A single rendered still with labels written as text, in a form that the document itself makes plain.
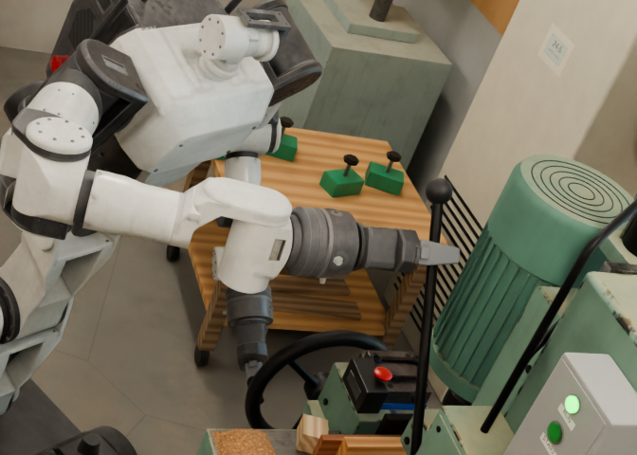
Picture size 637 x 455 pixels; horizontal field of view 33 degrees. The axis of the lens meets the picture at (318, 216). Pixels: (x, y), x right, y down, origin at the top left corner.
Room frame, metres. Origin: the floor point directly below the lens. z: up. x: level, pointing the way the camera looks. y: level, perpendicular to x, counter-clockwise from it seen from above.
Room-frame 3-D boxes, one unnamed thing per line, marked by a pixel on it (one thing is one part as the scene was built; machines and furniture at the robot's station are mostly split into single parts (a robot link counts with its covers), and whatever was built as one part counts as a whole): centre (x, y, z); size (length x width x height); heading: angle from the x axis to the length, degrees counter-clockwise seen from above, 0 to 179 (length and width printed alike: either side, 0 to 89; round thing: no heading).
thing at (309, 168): (2.76, 0.03, 0.32); 0.66 x 0.57 x 0.64; 118
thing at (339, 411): (1.40, -0.21, 0.91); 0.15 x 0.14 x 0.09; 120
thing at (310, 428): (1.28, -0.12, 0.92); 0.05 x 0.04 x 0.04; 11
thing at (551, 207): (1.23, -0.29, 1.35); 0.18 x 0.18 x 0.31
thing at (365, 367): (1.40, -0.20, 0.99); 0.13 x 0.11 x 0.06; 120
